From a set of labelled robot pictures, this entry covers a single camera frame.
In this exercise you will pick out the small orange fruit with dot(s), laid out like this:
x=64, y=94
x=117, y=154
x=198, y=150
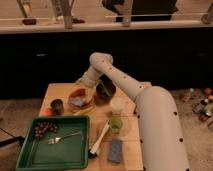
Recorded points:
x=47, y=112

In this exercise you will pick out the brown shoe left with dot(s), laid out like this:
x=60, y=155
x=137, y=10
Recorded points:
x=29, y=21

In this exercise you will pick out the red orange bowl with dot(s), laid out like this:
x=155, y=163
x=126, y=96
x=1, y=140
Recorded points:
x=79, y=92

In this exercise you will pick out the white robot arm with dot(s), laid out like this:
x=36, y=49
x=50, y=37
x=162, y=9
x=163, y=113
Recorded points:
x=163, y=147

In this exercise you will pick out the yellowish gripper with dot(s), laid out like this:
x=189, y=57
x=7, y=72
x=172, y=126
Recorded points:
x=81, y=82

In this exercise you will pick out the white cup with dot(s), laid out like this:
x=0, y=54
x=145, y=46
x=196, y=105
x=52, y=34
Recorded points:
x=117, y=105

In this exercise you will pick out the dark brown bowl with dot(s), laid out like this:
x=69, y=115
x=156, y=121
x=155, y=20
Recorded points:
x=110, y=87

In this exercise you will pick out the silver fork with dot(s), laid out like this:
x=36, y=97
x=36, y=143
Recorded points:
x=55, y=140

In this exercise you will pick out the dark metal mug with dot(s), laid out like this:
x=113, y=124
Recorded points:
x=57, y=106

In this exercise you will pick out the green plastic tray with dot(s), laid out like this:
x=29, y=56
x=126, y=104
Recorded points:
x=55, y=144

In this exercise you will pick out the brown shoe middle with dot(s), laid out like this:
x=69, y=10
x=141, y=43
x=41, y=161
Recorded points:
x=78, y=21

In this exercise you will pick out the bunch of dark grapes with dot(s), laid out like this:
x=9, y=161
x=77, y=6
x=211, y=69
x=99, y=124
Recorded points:
x=43, y=127

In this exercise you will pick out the bottles on floor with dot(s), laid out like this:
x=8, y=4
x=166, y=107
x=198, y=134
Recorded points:
x=204, y=108

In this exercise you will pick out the blue-grey towel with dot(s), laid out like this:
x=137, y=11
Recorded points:
x=78, y=101

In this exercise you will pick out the white handled brush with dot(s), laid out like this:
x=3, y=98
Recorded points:
x=92, y=153

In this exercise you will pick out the seated person in dark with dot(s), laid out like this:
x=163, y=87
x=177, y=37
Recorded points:
x=143, y=10

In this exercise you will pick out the green cup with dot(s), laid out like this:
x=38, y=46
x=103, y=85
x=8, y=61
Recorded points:
x=115, y=124

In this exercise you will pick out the green stick utensil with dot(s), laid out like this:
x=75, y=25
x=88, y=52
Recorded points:
x=104, y=89

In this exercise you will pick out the brown shoe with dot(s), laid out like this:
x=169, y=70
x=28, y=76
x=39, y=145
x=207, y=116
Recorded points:
x=29, y=21
x=78, y=21

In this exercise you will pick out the yellow banana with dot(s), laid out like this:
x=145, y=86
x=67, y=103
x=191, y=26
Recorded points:
x=83, y=111

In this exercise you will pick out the blue sponge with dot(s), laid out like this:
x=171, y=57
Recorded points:
x=115, y=151

